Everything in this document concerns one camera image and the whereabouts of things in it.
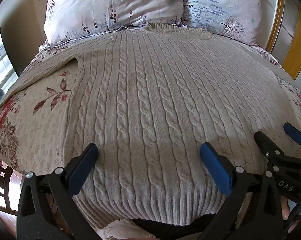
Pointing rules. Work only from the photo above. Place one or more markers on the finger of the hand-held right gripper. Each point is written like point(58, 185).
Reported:
point(293, 132)
point(264, 141)

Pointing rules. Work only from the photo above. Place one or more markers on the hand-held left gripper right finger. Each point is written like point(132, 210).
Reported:
point(215, 167)

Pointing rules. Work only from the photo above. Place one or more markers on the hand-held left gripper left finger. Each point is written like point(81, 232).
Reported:
point(82, 170)

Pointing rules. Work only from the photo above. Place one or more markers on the person's right hand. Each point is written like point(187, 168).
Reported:
point(286, 208)

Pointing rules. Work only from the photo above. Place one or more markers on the floral bedsheet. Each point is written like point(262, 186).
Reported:
point(40, 130)

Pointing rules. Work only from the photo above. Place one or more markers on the pink cloth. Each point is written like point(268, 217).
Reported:
point(120, 228)

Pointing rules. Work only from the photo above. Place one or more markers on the dark cloth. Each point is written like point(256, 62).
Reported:
point(165, 224)

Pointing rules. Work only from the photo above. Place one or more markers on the yellow wooden headboard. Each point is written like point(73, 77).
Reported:
point(294, 55)

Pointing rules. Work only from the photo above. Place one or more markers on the dark wooden chair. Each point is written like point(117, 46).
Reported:
point(1, 180)

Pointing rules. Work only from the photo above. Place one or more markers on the floral pillow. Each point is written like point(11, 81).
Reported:
point(223, 5)
point(103, 2)

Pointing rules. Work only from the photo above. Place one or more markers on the dark screen on wall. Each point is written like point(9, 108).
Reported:
point(1, 65)

